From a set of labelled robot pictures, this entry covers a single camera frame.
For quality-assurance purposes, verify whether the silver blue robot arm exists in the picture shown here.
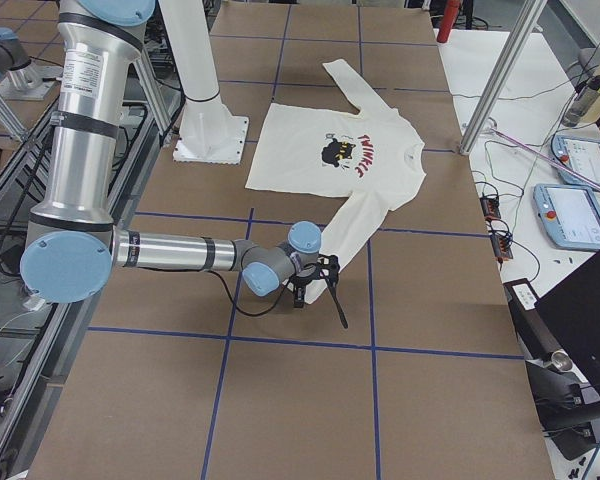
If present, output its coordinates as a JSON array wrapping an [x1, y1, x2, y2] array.
[[20, 1, 339, 307]]

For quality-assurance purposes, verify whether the black box with label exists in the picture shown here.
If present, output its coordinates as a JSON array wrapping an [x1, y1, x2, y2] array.
[[503, 278, 561, 361]]

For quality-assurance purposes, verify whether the aluminium frame post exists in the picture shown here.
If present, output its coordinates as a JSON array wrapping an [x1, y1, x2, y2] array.
[[459, 0, 547, 155]]

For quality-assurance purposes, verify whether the reacher stick with white hook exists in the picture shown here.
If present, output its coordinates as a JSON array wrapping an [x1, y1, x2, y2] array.
[[484, 127, 600, 192]]

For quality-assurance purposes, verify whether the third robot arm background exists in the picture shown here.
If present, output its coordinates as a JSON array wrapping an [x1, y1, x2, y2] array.
[[0, 27, 63, 101]]

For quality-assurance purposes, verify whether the orange black circuit board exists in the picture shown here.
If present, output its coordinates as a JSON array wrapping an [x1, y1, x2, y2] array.
[[479, 195, 513, 265]]

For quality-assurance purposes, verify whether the upper blue teach pendant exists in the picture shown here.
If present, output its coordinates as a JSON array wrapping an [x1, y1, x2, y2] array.
[[551, 134, 600, 185]]

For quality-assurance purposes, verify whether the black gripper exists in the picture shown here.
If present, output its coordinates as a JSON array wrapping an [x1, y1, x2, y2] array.
[[290, 254, 349, 329]]

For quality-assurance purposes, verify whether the red water bottle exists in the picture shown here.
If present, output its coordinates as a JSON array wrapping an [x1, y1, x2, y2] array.
[[436, 0, 461, 44]]

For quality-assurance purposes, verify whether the black laptop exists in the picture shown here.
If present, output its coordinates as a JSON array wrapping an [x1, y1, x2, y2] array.
[[536, 250, 600, 395]]

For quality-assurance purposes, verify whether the blue teach pendant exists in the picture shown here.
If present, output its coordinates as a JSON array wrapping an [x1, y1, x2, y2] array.
[[551, 134, 600, 185], [533, 184, 600, 251]]

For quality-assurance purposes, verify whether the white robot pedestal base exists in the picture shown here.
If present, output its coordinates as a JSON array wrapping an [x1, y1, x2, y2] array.
[[159, 0, 249, 165]]

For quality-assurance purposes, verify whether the cream long sleeve shirt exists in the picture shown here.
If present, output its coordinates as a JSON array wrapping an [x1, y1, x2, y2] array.
[[244, 58, 427, 305]]

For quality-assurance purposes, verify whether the grey drink bottle green cap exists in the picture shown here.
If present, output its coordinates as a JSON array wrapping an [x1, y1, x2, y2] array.
[[561, 75, 600, 127]]

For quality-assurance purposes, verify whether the lower blue teach pendant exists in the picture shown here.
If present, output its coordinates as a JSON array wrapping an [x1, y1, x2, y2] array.
[[533, 184, 600, 251]]

